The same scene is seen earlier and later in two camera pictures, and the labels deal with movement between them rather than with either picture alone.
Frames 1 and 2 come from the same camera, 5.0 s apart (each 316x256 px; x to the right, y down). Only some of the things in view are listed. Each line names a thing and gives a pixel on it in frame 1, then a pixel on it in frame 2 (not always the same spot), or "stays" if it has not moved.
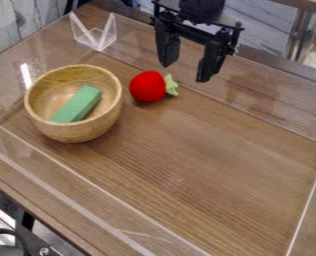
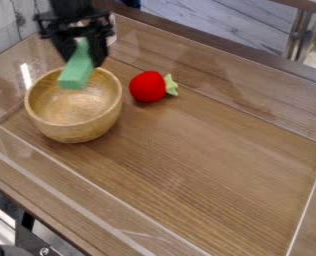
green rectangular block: [79, 104] -> [80, 66]
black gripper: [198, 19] -> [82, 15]
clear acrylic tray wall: [102, 217] stays
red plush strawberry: [150, 86] stays
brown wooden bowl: [52, 88] stays
